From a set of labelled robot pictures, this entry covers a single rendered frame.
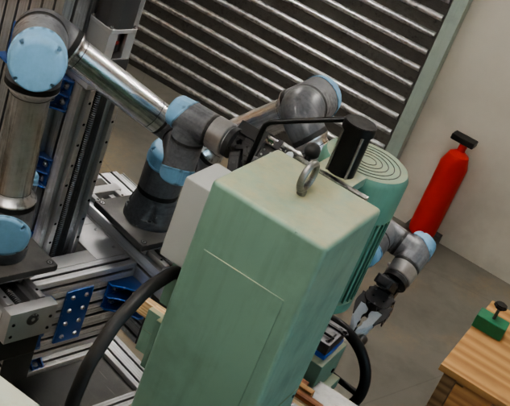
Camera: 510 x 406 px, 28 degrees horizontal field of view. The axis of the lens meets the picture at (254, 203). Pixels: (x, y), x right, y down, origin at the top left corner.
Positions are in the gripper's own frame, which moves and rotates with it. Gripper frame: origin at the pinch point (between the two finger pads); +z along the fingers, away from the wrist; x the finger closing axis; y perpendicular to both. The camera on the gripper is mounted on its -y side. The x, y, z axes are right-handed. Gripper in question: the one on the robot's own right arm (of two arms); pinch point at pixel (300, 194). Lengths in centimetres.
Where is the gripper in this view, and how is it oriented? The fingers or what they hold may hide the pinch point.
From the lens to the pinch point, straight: 210.5
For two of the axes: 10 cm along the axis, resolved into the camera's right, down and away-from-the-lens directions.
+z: 8.1, 4.9, -3.2
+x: 1.7, 3.1, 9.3
